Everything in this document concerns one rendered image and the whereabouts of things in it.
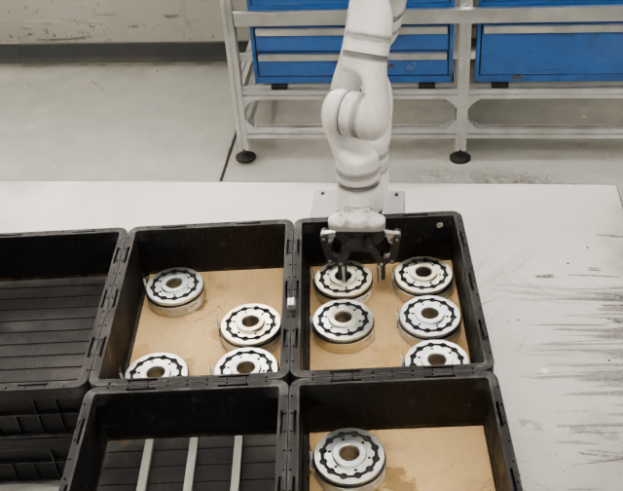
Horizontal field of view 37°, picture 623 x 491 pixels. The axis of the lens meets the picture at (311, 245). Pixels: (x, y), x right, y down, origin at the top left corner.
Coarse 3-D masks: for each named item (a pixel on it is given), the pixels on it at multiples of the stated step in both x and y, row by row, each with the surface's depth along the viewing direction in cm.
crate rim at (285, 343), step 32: (192, 224) 166; (224, 224) 165; (256, 224) 165; (288, 224) 164; (128, 256) 160; (288, 256) 157; (288, 288) 150; (288, 320) 144; (96, 352) 141; (288, 352) 138; (96, 384) 135; (128, 384) 135; (160, 384) 135; (288, 384) 136
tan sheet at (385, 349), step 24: (312, 288) 165; (384, 288) 164; (456, 288) 163; (312, 312) 160; (384, 312) 159; (312, 336) 155; (384, 336) 154; (312, 360) 151; (336, 360) 150; (360, 360) 150; (384, 360) 150
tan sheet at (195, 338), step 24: (216, 288) 167; (240, 288) 166; (264, 288) 166; (144, 312) 163; (216, 312) 162; (144, 336) 158; (168, 336) 157; (192, 336) 157; (216, 336) 157; (192, 360) 152; (216, 360) 152
